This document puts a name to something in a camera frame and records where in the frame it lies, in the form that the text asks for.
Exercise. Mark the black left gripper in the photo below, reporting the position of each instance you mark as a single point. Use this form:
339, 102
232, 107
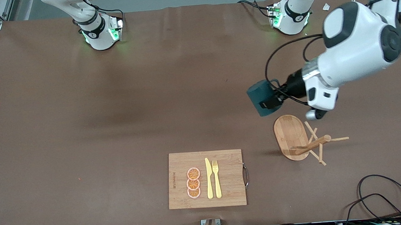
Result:
295, 83

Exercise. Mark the teal mug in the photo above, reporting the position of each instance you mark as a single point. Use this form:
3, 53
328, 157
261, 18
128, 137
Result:
259, 97

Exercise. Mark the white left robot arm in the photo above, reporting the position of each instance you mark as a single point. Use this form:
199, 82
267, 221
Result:
358, 45

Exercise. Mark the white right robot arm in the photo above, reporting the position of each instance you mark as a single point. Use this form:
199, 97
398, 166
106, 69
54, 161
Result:
98, 35

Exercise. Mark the wooden mug rack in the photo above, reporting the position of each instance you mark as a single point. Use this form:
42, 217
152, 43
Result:
287, 138

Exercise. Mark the wooden cutting board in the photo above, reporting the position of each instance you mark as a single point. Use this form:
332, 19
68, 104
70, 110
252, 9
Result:
225, 160

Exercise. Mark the small white tag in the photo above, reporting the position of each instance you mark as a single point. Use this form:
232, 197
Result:
326, 7

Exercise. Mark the yellow plastic fork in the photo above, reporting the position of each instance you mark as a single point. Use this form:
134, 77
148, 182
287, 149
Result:
217, 185

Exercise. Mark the yellow plastic knife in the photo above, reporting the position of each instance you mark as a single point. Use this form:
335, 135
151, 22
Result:
209, 182

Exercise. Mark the orange slice toy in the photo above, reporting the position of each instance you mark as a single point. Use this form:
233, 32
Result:
194, 193
193, 184
193, 173

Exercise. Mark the table cover sheet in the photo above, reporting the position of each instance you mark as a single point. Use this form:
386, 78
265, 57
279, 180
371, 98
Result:
117, 132

